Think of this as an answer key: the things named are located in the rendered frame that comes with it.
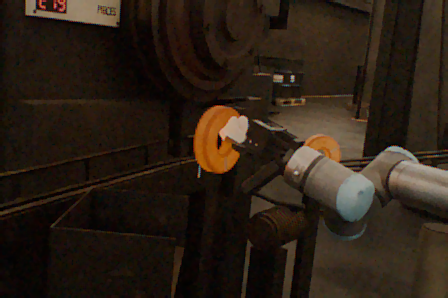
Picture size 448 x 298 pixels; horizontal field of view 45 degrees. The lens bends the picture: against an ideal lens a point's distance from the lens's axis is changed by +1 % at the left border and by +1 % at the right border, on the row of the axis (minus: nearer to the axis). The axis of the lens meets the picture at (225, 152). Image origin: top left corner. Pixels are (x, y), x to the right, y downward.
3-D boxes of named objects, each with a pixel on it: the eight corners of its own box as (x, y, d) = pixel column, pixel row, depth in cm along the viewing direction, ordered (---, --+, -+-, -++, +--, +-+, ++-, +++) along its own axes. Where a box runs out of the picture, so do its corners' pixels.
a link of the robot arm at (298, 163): (314, 189, 116) (292, 196, 108) (295, 178, 118) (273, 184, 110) (330, 152, 113) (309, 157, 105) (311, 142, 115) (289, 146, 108)
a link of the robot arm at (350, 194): (353, 233, 108) (350, 212, 99) (302, 202, 114) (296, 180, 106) (378, 197, 110) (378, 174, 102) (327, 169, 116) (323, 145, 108)
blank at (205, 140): (192, 111, 117) (204, 112, 115) (233, 101, 129) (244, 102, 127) (193, 178, 121) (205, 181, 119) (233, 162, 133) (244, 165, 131)
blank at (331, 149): (307, 187, 184) (313, 189, 182) (290, 150, 179) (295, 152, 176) (341, 162, 188) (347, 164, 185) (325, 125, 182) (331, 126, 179)
